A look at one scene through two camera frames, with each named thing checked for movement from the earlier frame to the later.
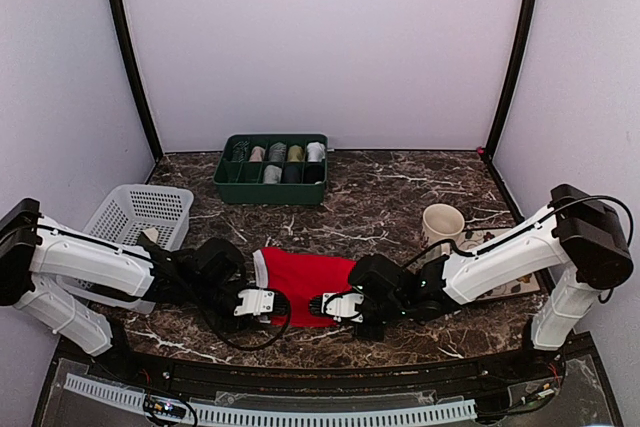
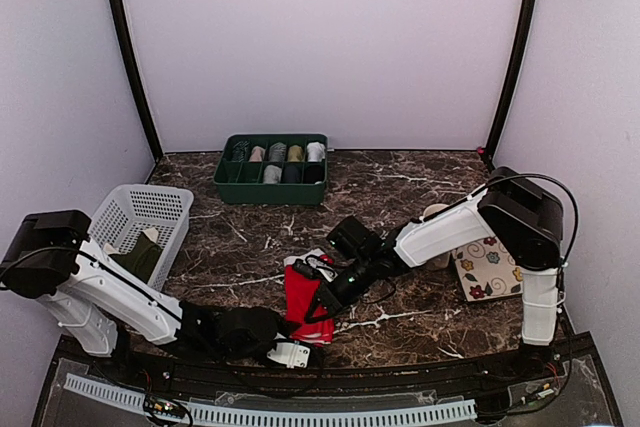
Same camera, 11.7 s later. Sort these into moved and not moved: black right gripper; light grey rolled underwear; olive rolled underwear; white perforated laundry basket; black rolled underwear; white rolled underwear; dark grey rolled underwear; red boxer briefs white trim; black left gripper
Moved: black right gripper; red boxer briefs white trim; black left gripper
Not moved: olive rolled underwear; dark grey rolled underwear; white perforated laundry basket; white rolled underwear; light grey rolled underwear; black rolled underwear
